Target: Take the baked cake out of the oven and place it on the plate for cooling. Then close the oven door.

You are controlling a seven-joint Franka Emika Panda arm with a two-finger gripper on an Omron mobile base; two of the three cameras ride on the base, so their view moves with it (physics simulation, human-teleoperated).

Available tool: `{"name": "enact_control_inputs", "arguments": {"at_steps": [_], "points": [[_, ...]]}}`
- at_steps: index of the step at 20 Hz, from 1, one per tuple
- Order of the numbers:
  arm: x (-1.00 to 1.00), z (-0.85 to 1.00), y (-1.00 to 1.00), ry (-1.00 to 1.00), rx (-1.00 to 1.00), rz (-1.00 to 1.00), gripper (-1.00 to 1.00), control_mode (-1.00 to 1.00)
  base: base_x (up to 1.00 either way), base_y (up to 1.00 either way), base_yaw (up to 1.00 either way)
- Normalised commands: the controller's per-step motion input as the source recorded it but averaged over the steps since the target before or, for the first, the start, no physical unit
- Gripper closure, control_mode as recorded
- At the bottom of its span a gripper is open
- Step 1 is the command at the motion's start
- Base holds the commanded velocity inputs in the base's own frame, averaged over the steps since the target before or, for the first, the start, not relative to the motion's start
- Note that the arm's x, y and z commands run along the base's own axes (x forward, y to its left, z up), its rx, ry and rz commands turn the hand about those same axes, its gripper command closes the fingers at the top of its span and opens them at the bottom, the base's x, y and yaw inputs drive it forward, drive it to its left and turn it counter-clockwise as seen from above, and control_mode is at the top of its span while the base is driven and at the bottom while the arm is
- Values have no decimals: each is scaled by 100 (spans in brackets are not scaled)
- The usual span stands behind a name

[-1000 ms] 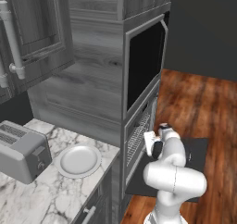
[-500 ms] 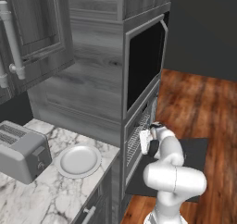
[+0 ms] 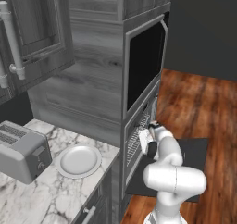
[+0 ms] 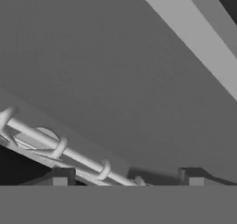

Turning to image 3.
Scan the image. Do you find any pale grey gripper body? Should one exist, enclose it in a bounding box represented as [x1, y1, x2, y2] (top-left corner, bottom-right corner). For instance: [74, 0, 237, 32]
[138, 129, 155, 152]

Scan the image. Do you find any metal oven rack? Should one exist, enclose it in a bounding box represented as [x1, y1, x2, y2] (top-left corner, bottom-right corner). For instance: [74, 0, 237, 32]
[126, 109, 153, 168]

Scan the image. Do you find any black oven door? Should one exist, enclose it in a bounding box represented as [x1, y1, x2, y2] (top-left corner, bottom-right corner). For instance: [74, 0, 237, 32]
[124, 137, 210, 204]

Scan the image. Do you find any white round plate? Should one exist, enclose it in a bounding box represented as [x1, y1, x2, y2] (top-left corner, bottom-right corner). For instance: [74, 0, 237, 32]
[54, 143, 103, 180]

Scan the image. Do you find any small grey wood cupboard door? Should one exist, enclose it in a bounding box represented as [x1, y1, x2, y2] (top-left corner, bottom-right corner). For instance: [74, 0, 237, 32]
[122, 0, 172, 20]

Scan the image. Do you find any large grey wood cupboard door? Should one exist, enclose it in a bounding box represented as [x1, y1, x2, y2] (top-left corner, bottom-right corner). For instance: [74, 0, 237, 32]
[0, 0, 76, 94]

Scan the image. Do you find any dark grey drawer front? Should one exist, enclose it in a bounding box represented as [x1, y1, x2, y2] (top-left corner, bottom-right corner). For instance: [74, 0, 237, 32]
[71, 168, 114, 224]

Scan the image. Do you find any grey wood tall cabinet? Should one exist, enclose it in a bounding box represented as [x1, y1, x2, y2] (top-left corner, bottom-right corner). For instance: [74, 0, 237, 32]
[27, 0, 173, 224]

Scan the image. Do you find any silver toaster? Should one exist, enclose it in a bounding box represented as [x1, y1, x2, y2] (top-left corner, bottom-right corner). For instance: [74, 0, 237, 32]
[0, 119, 54, 186]

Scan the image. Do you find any silver microwave door handle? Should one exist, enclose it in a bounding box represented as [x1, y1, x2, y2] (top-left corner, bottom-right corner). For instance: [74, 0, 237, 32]
[159, 19, 169, 78]

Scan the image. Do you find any white drawer handle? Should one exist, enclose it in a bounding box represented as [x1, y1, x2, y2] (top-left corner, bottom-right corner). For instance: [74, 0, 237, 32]
[81, 205, 97, 224]

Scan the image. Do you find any long white cupboard handle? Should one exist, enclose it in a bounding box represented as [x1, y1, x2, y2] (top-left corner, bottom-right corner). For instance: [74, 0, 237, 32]
[0, 0, 27, 81]

